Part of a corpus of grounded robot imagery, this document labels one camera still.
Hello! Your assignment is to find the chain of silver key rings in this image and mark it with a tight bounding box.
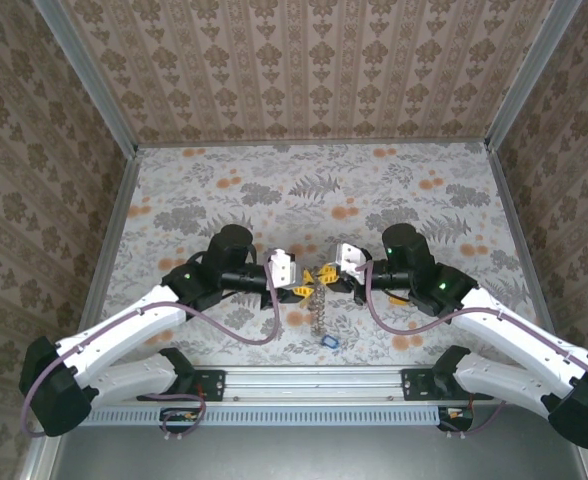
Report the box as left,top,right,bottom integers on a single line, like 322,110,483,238
307,269,328,335

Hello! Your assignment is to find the aluminium table edge rail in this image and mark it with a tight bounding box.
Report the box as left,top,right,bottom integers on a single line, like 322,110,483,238
79,154,141,341
487,148,561,341

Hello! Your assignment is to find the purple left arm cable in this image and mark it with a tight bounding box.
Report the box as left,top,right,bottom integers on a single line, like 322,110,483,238
20,248,286,439

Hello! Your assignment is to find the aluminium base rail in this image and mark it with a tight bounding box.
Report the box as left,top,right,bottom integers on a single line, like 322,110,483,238
193,367,406,402

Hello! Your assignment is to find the aluminium frame post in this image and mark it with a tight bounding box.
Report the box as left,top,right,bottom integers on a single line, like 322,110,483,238
32,0,139,157
484,0,584,151

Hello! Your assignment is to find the grey slotted cable duct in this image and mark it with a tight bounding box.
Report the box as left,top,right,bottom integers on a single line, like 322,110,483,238
81,404,445,427

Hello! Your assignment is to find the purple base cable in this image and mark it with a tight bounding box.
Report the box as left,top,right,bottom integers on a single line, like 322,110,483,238
436,398,506,441
159,392,208,442

